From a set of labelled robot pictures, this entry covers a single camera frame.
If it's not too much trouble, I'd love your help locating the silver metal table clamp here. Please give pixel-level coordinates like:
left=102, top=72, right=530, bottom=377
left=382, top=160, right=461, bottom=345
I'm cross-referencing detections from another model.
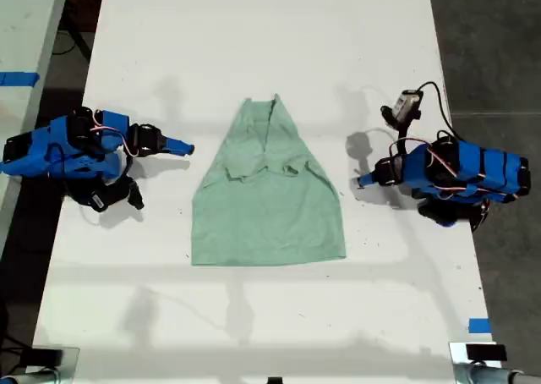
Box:
left=0, top=345, right=81, bottom=384
left=448, top=341, right=541, bottom=384

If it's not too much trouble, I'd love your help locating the black camera cable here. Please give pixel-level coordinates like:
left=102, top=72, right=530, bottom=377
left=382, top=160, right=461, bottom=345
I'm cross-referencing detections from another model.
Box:
left=416, top=81, right=458, bottom=140

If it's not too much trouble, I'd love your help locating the short blue tape strip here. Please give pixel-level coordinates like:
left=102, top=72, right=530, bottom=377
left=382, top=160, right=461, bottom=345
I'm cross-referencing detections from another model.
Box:
left=467, top=316, right=493, bottom=335

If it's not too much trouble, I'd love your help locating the black camera stalk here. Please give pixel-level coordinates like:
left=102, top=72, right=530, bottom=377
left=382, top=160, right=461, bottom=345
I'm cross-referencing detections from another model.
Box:
left=389, top=119, right=418, bottom=157

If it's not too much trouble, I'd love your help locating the long blue tape strip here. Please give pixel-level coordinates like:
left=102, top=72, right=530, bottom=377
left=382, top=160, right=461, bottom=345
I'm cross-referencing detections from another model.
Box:
left=0, top=71, right=41, bottom=89

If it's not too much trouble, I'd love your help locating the white side table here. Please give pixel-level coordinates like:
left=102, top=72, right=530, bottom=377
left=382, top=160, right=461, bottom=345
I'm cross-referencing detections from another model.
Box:
left=0, top=0, right=72, bottom=254

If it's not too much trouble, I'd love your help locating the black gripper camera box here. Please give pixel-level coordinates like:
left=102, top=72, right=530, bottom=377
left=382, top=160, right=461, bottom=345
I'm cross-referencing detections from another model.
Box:
left=85, top=176, right=146, bottom=213

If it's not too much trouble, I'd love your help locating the small black box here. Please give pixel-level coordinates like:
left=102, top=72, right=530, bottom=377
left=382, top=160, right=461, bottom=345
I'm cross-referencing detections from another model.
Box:
left=30, top=348, right=65, bottom=369
left=465, top=343, right=508, bottom=362

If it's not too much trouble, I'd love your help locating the pale green T-shirt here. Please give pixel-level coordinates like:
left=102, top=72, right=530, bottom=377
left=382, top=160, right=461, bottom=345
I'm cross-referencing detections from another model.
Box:
left=190, top=92, right=348, bottom=268

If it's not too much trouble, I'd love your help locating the silver gripper camera box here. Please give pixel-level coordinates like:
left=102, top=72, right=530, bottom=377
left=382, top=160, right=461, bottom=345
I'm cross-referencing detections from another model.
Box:
left=380, top=89, right=425, bottom=128

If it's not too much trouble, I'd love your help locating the black floor cable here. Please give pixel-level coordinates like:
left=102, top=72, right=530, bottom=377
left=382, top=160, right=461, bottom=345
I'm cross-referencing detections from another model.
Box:
left=52, top=27, right=93, bottom=63

